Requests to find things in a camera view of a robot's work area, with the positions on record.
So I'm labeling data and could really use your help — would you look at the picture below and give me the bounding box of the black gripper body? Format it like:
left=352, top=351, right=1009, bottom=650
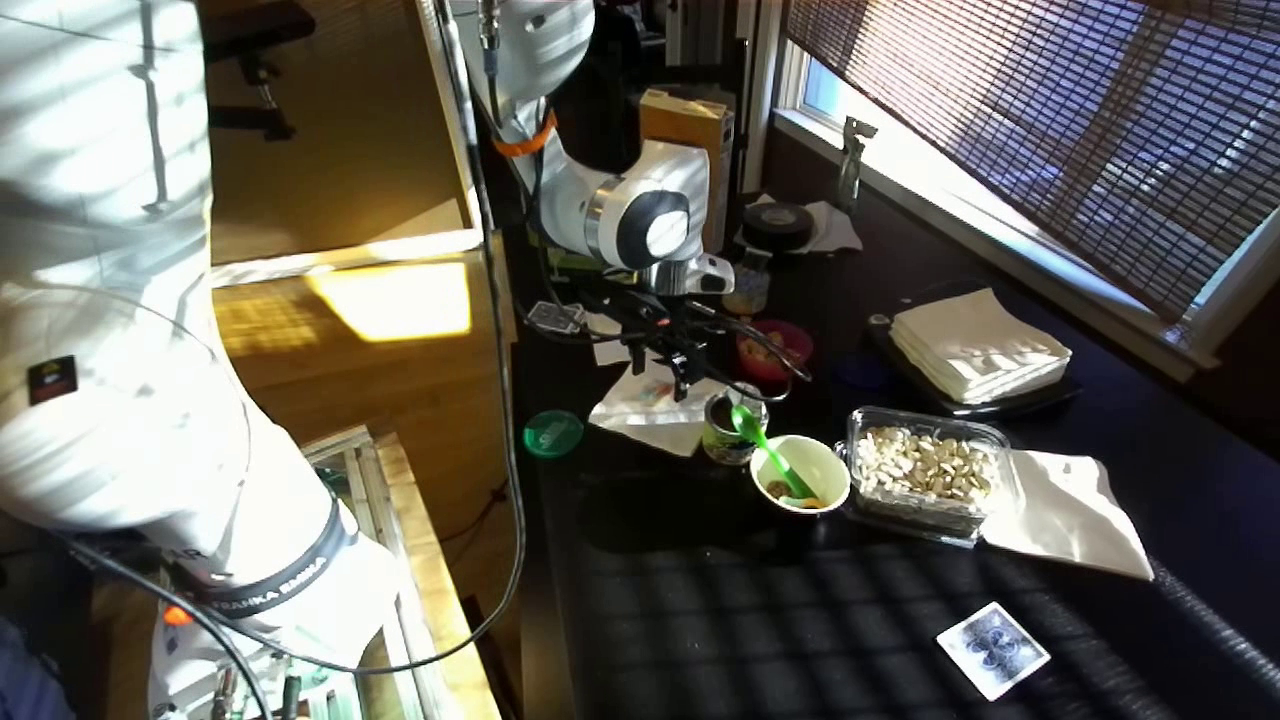
left=612, top=286, right=748, bottom=366

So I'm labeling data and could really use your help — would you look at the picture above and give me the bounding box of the flat white paper napkin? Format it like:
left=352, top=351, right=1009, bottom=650
left=585, top=355, right=734, bottom=461

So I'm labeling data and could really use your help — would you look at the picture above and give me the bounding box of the red plastic bowl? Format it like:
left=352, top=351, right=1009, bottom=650
left=734, top=317, right=820, bottom=396

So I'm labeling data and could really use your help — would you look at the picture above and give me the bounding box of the white round bowl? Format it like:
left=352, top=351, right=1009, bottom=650
left=748, top=432, right=856, bottom=521

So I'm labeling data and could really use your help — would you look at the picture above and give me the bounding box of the black napkin tray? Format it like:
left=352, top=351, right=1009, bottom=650
left=870, top=311, right=1085, bottom=421

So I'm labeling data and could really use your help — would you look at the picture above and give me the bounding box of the white napkin beside container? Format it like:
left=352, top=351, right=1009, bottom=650
left=979, top=449, right=1162, bottom=583

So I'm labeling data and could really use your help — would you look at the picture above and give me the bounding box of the clear jar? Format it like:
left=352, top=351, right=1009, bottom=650
left=699, top=379, right=774, bottom=469

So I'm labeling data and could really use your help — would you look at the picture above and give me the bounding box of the green plastic spoon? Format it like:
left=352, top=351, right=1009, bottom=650
left=725, top=396, right=826, bottom=503

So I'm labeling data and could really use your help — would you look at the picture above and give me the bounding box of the green round plastic lid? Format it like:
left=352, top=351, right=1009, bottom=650
left=522, top=404, right=590, bottom=464

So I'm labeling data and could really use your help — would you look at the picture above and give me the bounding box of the black tape roll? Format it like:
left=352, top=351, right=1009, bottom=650
left=736, top=195, right=820, bottom=255

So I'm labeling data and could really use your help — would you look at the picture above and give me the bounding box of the large white robot body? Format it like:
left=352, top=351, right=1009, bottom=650
left=52, top=0, right=536, bottom=677

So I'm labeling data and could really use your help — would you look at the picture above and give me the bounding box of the white paper sheet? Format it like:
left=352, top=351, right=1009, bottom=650
left=739, top=193, right=870, bottom=260

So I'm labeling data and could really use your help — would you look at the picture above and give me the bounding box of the orange cartoon face box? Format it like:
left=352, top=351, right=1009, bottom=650
left=637, top=80, right=739, bottom=181

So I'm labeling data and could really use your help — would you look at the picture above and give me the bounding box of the clear container of nuts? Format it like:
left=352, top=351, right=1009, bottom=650
left=841, top=400, right=1025, bottom=552

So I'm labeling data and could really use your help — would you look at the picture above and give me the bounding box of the stack of white napkins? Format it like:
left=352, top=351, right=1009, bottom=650
left=889, top=283, right=1078, bottom=407

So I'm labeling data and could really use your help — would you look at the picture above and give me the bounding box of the white playing card dark print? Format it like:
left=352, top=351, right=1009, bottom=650
left=931, top=596, right=1058, bottom=704

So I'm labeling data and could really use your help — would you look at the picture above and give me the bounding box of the window blind above napkins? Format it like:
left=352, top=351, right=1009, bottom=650
left=781, top=0, right=1280, bottom=329

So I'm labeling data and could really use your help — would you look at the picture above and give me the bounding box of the black office chair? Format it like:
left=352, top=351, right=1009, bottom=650
left=211, top=0, right=321, bottom=145

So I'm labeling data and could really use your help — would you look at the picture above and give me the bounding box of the orange strap on arm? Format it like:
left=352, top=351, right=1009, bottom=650
left=497, top=116, right=560, bottom=165

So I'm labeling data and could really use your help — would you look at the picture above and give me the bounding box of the white window frame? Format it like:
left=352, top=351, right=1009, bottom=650
left=734, top=0, right=1280, bottom=392

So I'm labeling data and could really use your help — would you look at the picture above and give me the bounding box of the black corrugated hose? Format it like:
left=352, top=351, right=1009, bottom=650
left=1149, top=560, right=1280, bottom=704

